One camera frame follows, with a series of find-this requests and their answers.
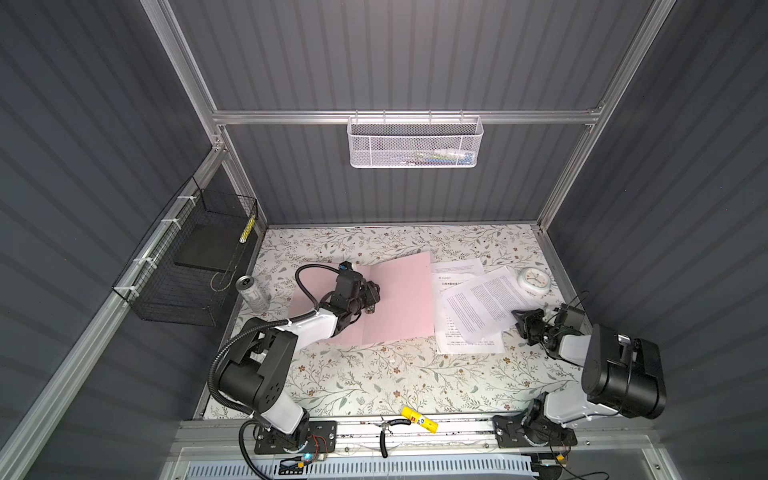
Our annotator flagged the black notebook in basket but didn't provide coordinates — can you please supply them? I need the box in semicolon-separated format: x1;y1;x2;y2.
173;224;247;273

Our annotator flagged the black wire basket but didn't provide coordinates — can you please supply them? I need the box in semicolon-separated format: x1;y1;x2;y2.
113;179;259;327

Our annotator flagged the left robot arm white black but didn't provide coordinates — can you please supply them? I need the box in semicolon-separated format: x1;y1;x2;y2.
207;262;381;448

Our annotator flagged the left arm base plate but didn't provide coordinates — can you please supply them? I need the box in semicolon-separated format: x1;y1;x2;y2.
253;420;338;455

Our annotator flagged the silver metal can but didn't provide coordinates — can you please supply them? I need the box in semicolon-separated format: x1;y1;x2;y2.
235;275;270;315

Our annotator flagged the pink file folder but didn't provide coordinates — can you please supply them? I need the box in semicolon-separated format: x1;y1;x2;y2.
285;252;435;350

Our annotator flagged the aluminium front rail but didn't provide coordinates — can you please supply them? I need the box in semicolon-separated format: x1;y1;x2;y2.
169;412;660;460

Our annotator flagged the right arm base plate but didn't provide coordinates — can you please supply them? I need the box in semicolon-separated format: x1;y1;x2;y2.
491;414;578;448

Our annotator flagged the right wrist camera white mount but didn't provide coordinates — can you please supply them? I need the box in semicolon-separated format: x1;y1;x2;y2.
554;304;587;331

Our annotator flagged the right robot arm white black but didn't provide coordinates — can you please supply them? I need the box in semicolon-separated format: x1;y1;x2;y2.
496;304;667;447

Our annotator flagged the yellow tube in basket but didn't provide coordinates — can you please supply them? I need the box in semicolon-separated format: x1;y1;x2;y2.
239;215;256;244

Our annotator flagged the printed paper sheet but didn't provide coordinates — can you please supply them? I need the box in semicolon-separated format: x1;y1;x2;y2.
431;258;485;281
440;267;545;343
433;270;504;355

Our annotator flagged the white wire mesh basket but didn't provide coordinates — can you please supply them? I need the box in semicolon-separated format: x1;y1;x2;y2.
346;115;484;169

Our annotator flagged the yellow marker pen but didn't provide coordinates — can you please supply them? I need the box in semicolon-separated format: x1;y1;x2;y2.
401;407;439;434

